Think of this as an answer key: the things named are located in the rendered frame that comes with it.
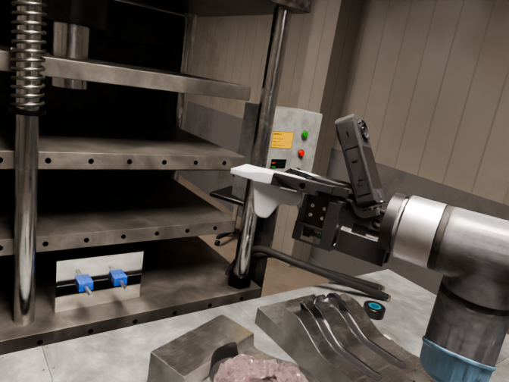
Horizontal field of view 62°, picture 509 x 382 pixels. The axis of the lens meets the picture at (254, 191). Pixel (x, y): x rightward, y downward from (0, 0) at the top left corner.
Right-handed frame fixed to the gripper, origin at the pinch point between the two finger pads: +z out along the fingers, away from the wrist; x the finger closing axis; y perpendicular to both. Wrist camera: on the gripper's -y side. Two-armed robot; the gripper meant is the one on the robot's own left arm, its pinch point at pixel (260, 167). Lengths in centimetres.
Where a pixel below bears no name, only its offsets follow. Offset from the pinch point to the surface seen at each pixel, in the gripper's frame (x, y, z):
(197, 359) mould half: 29, 51, 21
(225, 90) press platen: 70, -16, 59
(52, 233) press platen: 27, 38, 78
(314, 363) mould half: 57, 54, 1
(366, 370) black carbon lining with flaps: 59, 50, -12
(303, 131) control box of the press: 111, -9, 45
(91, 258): 37, 45, 72
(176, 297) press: 64, 59, 56
